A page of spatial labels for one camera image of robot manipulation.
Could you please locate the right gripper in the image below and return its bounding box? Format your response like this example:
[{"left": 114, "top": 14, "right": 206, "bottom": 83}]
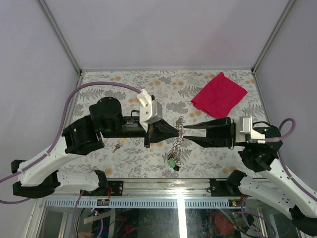
[{"left": 182, "top": 115, "right": 251, "bottom": 148}]

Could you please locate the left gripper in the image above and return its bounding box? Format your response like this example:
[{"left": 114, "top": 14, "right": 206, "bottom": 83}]
[{"left": 103, "top": 115, "right": 181, "bottom": 147}]

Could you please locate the metal ring key organizer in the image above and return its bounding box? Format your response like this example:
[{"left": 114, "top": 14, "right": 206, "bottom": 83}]
[{"left": 167, "top": 116, "right": 185, "bottom": 169}]

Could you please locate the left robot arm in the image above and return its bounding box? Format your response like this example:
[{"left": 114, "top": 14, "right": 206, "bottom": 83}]
[{"left": 11, "top": 97, "right": 178, "bottom": 199}]

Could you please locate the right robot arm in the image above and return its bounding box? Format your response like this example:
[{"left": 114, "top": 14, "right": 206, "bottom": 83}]
[{"left": 185, "top": 116, "right": 317, "bottom": 237}]

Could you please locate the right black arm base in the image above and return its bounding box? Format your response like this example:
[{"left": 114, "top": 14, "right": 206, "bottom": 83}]
[{"left": 206, "top": 170, "right": 247, "bottom": 197}]

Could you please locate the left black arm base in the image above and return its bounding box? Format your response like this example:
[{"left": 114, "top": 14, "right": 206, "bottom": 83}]
[{"left": 91, "top": 170, "right": 124, "bottom": 197}]

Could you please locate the green key tag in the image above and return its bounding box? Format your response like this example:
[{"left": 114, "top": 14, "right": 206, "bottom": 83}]
[{"left": 168, "top": 158, "right": 177, "bottom": 168}]

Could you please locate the magenta folded cloth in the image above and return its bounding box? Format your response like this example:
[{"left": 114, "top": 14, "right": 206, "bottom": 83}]
[{"left": 191, "top": 72, "right": 247, "bottom": 119}]

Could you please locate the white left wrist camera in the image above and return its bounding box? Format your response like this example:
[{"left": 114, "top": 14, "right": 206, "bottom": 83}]
[{"left": 137, "top": 89, "right": 163, "bottom": 132}]

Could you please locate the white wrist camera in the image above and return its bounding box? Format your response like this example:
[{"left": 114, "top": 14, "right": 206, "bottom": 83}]
[
  {"left": 235, "top": 116, "right": 265, "bottom": 144},
  {"left": 137, "top": 89, "right": 163, "bottom": 132}
]

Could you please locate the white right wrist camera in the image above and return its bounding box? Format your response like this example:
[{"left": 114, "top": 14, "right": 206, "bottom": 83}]
[{"left": 235, "top": 116, "right": 265, "bottom": 144}]

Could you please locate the aluminium front rail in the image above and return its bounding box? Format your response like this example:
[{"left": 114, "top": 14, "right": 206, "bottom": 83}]
[{"left": 37, "top": 177, "right": 304, "bottom": 209}]

